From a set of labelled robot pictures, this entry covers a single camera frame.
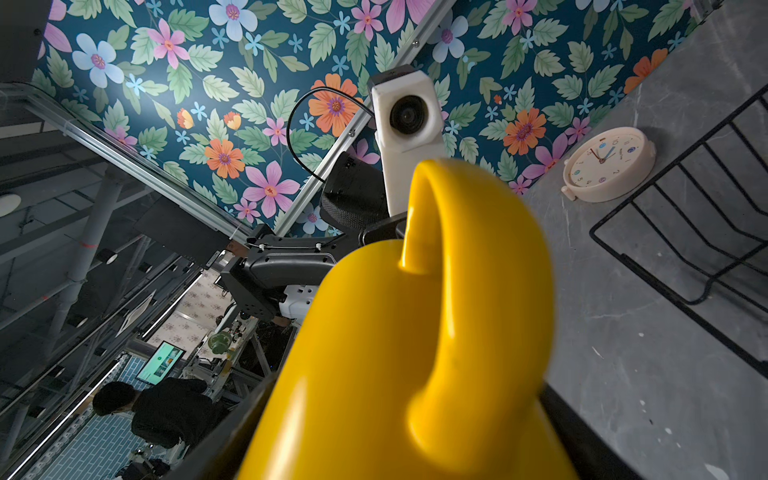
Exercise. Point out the pink round clock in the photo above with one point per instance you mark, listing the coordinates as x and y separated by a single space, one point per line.
608 166

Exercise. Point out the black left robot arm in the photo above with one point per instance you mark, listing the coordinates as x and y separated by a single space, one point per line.
280 275

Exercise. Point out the person in dark clothes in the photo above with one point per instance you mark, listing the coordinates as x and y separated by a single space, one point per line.
171 412

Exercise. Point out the green computer monitor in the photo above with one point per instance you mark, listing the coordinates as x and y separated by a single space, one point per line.
160 363

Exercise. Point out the black wire dish rack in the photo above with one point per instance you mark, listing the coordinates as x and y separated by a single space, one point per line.
696 232

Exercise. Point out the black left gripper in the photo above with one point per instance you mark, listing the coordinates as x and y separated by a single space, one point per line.
353 200

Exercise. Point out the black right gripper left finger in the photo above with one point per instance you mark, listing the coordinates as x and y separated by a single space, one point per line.
221 454

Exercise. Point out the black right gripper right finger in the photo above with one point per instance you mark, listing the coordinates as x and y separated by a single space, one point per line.
591 457

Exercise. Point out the yellow mug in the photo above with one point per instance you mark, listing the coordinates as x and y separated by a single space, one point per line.
423 358

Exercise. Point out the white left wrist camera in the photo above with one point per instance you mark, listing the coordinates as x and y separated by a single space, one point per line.
408 128

